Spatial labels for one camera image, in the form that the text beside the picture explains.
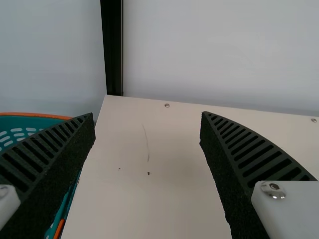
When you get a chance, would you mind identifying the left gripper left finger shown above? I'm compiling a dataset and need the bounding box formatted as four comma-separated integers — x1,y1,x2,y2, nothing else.
0,112,97,239

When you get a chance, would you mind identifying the black post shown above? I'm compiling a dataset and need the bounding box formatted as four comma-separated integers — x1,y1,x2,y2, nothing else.
100,0,125,97

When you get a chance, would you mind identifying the teal shopping basket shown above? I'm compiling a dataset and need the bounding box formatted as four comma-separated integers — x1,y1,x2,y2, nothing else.
0,112,81,239

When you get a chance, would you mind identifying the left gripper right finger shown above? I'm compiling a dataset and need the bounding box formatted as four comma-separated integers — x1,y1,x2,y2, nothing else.
199,111,319,239

